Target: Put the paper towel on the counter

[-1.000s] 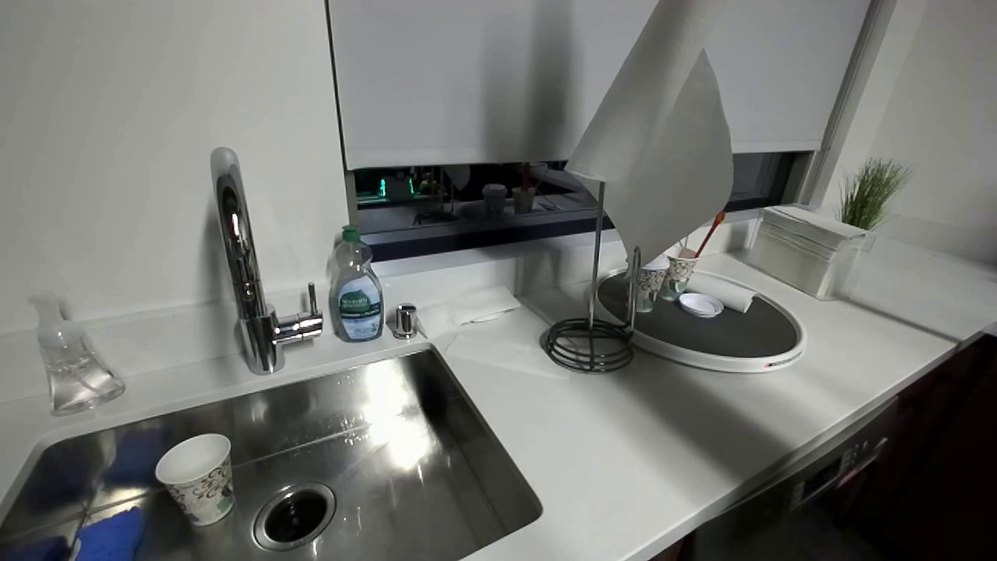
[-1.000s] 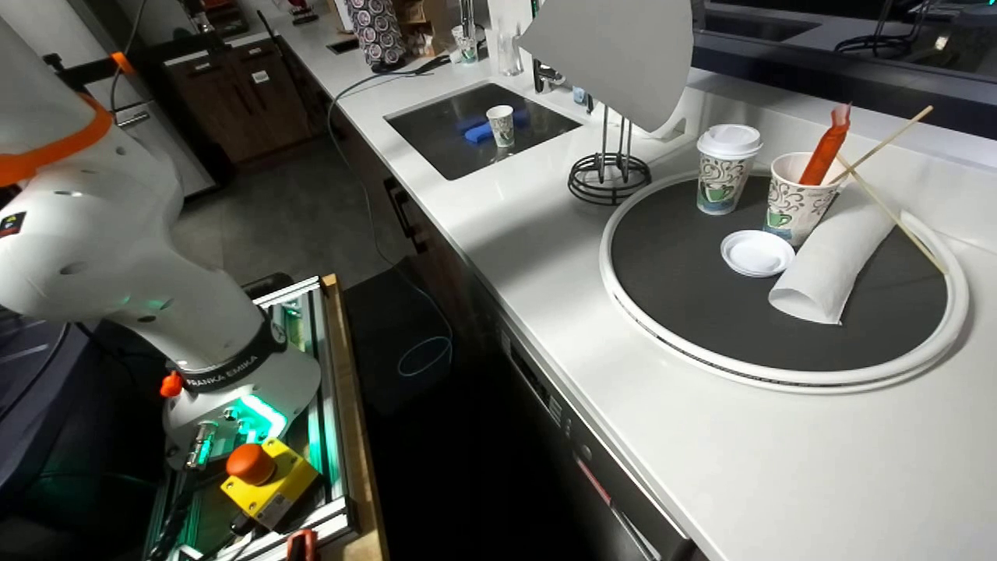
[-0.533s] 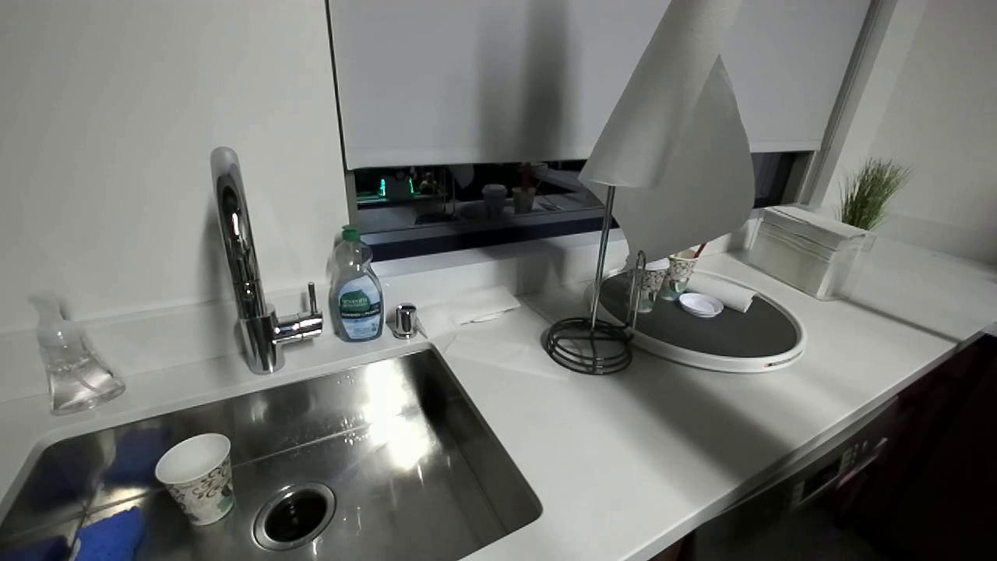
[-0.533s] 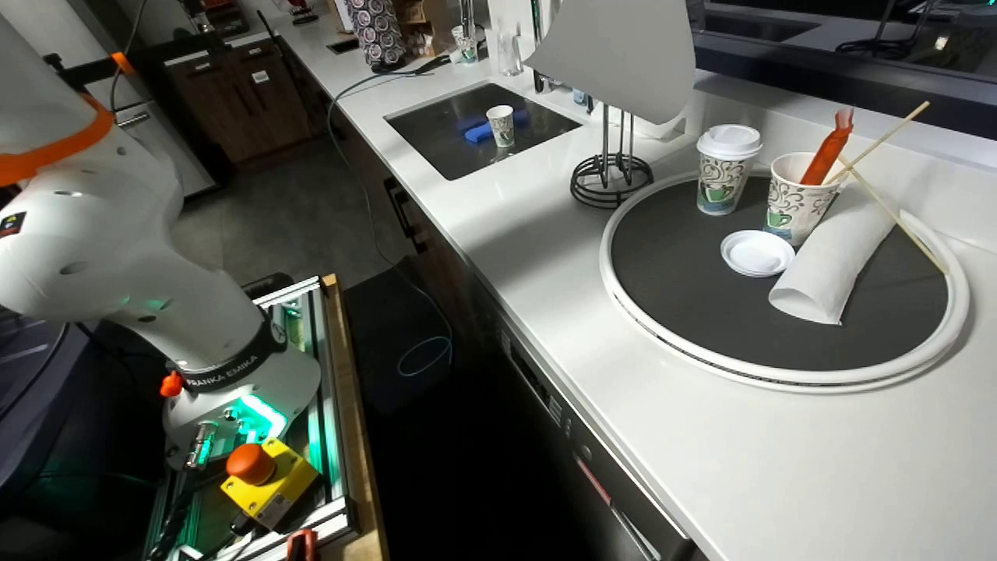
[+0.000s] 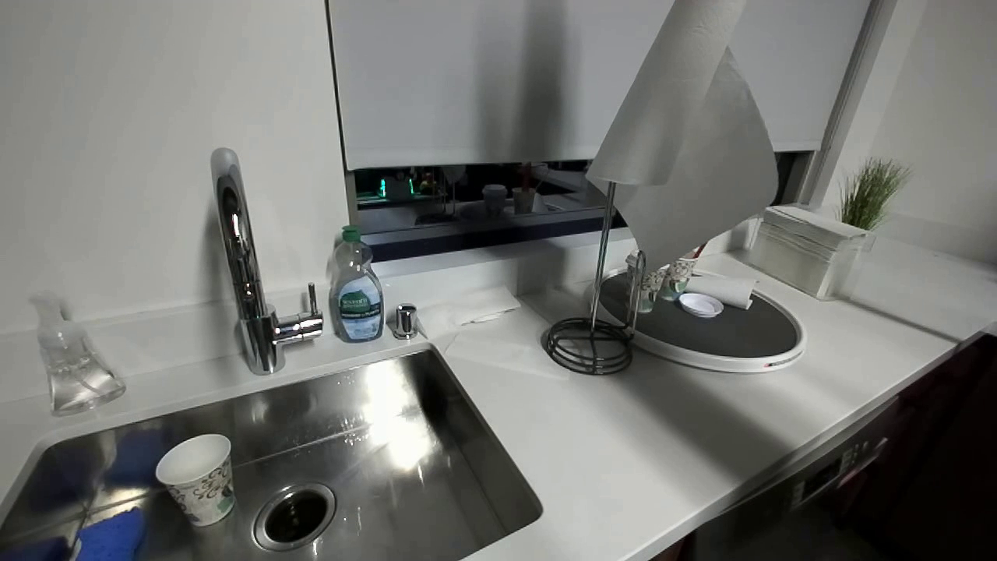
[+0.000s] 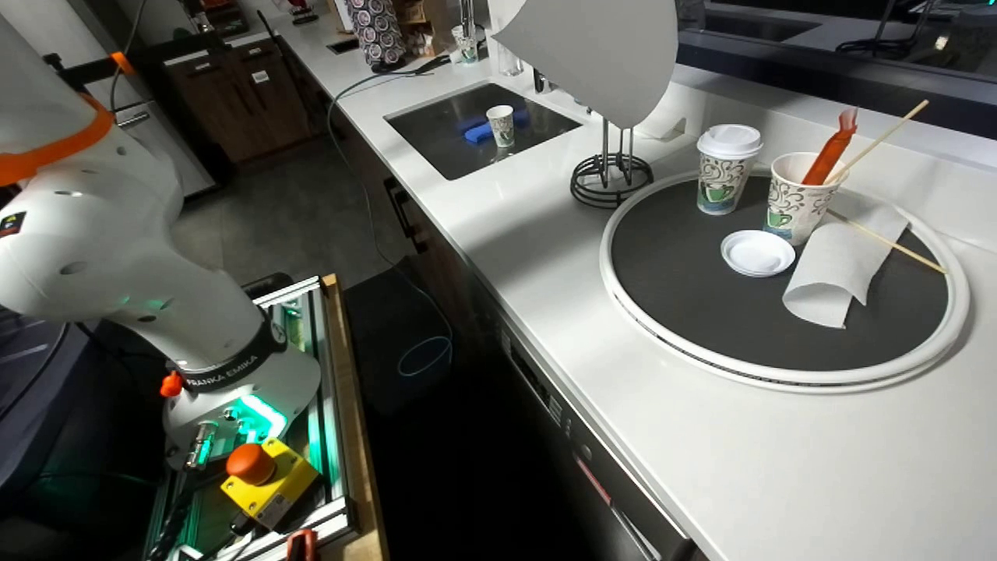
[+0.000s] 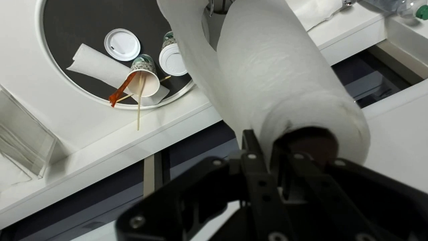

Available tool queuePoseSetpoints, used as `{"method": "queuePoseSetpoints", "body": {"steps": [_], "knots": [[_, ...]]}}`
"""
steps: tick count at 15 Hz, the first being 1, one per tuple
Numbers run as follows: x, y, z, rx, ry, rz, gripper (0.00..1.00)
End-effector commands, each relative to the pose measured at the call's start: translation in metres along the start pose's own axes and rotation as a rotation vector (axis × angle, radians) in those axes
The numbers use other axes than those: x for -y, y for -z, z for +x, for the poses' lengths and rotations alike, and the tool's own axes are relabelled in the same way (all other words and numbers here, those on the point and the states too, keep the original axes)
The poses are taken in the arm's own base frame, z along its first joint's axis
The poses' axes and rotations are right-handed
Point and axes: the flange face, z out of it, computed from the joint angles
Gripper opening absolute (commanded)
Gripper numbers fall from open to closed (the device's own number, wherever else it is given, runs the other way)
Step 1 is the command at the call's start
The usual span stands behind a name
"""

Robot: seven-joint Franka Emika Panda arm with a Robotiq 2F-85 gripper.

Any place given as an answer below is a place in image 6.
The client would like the thin black cable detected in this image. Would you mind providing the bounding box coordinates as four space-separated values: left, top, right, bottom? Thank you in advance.
323 55 451 168

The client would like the brown wooden cabinet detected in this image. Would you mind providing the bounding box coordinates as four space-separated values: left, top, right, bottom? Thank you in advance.
153 35 320 168

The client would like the curled white paper towel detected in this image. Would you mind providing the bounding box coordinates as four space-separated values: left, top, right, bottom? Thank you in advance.
779 206 912 333

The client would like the aluminium robot cart wooden edge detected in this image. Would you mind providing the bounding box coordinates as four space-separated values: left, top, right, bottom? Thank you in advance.
143 272 392 561

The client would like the black under-counter appliance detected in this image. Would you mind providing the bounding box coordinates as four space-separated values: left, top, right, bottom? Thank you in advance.
496 314 711 561

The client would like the white floor cabinet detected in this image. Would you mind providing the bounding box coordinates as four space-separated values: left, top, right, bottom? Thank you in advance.
29 0 217 204

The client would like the black bin blue ring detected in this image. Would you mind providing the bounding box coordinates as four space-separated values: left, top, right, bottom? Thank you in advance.
339 263 461 421

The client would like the small white cup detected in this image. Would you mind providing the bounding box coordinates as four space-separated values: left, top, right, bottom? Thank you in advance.
482 103 520 157

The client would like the black white patterned container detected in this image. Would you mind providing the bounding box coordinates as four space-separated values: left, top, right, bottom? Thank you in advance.
339 0 411 74

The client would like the blue plastic item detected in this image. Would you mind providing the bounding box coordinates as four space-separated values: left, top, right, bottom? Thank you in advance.
459 107 533 146

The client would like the white lidded paper cup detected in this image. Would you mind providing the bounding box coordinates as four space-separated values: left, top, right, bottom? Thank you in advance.
691 123 766 218

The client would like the round black tray white rim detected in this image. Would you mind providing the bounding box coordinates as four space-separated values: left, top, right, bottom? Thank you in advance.
597 168 977 396

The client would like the thin wooden chopstick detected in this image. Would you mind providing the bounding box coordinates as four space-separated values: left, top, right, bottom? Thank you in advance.
829 98 934 188
825 210 950 281

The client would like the yellow emergency stop box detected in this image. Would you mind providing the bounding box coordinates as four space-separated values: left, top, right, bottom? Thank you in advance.
217 440 323 533

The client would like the orange plastic utensil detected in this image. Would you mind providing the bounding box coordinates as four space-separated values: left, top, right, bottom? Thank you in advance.
800 107 861 191

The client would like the silver wire towel stand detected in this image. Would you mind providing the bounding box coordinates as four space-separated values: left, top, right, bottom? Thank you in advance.
568 109 657 212

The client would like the open printed paper cup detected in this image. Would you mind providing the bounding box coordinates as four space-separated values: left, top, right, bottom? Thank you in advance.
764 151 852 249

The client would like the dark inset counter sink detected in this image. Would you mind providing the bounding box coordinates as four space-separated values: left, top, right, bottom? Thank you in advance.
385 82 583 188

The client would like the white paper towel sheet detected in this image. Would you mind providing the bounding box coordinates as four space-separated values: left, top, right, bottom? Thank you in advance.
488 0 683 132

